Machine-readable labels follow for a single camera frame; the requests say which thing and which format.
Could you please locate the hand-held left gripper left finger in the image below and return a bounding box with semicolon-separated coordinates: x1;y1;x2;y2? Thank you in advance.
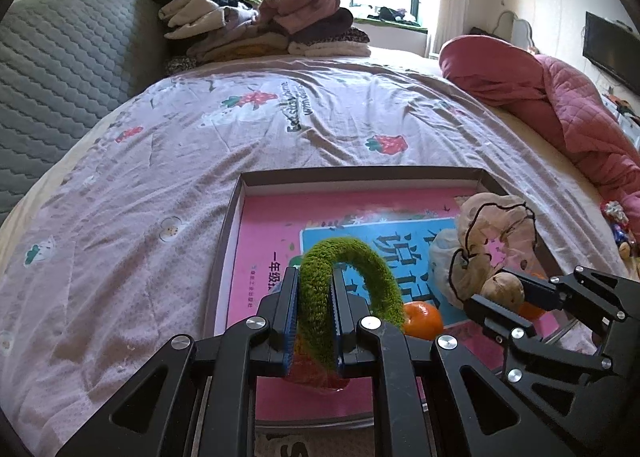
55;264;301;457

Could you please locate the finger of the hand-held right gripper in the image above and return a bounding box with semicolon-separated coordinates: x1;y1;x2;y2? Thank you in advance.
462;294;611;418
510;266;640;373

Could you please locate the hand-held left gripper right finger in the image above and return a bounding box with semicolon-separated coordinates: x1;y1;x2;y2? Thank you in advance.
329;267;576;457

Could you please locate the green fuzzy ring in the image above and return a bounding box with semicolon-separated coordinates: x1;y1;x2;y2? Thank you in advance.
298;237;406;373

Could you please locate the small orange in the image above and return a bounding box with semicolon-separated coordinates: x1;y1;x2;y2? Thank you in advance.
517;272;548;320

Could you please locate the walnut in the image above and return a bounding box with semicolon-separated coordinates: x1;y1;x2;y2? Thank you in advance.
481;272;525;310

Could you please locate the large orange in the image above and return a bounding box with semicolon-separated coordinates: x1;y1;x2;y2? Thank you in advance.
402;302;445;341

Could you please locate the grey cardboard tray box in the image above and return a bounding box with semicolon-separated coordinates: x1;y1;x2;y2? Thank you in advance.
202;166;576;430

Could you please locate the red wrapped egg toy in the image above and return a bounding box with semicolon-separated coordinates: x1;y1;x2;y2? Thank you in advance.
287;357;351;390

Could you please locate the small colourful toy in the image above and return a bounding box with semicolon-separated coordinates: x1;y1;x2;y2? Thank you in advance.
600;201;630;243

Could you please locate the pink picture book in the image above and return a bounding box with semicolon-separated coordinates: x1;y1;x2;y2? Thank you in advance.
227;187;561;423

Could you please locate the white black-edged scrunchie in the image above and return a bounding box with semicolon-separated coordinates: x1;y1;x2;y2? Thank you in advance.
448;193;538;308

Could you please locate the clear plastic bag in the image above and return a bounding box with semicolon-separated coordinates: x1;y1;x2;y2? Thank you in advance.
429;228;468;305

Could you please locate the clear storage box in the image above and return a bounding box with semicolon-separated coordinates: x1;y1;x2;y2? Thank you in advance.
607;94;640;138

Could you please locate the pink quilt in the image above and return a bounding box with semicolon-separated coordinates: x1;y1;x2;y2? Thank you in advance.
439;35;640;243

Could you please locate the strawberry printed bedsheet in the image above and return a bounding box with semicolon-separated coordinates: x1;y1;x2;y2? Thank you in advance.
0;54;631;457

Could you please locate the white ornate furniture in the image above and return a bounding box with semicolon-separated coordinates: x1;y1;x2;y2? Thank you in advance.
495;11;533;50

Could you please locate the pile of folded clothes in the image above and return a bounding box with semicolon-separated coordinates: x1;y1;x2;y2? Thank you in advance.
150;0;373;75

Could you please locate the dark cloth bundle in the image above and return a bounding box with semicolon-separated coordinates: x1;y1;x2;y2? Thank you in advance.
375;6;418;22

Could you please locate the grey quilted headboard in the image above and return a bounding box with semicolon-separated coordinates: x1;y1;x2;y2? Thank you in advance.
0;0;171;222

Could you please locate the black wall television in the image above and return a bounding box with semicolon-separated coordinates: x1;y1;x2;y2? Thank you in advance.
582;11;640;98

